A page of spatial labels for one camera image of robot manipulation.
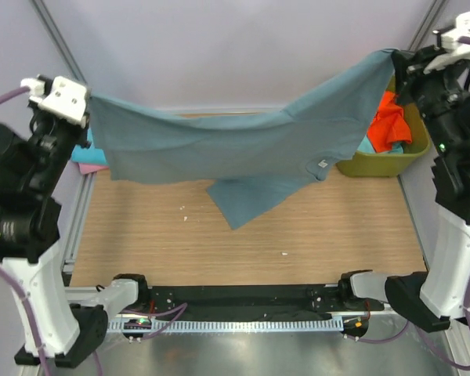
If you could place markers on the folded pink t shirt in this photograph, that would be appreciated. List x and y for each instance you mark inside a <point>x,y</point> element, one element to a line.
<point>86,169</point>

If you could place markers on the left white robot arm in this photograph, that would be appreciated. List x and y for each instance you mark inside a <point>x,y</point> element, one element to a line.
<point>30,257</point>

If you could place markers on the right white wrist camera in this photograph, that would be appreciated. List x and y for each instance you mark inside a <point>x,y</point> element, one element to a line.
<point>454,44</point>

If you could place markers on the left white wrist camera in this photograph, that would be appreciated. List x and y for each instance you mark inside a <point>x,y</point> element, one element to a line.
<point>66,99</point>

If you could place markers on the light teal t shirt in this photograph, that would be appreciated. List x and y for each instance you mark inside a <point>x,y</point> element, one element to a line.
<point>367,147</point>

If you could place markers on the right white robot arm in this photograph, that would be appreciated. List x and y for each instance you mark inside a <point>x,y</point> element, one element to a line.
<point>432,299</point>

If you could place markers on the olive green plastic bin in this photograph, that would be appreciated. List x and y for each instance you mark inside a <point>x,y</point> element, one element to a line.
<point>390,165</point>

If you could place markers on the orange t shirt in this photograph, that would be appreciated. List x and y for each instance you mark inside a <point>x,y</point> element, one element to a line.
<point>388,125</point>

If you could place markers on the aluminium left frame rail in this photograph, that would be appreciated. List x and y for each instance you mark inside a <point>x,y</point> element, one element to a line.
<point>81,209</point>

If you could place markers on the aluminium front frame rail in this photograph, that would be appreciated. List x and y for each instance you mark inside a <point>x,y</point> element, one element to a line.
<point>246,314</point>

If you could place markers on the folded turquoise t shirt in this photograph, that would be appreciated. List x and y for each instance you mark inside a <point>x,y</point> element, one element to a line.
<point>91,155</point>

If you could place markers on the slotted cable duct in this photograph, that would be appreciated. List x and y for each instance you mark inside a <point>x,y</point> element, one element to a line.
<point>140,325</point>

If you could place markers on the aluminium frame rail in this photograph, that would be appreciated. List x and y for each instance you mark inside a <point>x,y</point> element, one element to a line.
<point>81,209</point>
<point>246,314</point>

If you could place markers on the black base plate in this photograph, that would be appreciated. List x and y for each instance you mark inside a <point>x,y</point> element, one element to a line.
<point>321,297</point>

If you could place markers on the grey blue t shirt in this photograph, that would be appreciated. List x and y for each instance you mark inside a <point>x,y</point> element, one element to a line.
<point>254,162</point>

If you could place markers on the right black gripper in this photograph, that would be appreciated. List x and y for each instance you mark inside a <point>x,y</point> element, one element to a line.
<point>410,66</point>

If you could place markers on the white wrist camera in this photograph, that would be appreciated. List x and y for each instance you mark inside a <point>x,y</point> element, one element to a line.
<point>66,99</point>
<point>454,44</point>

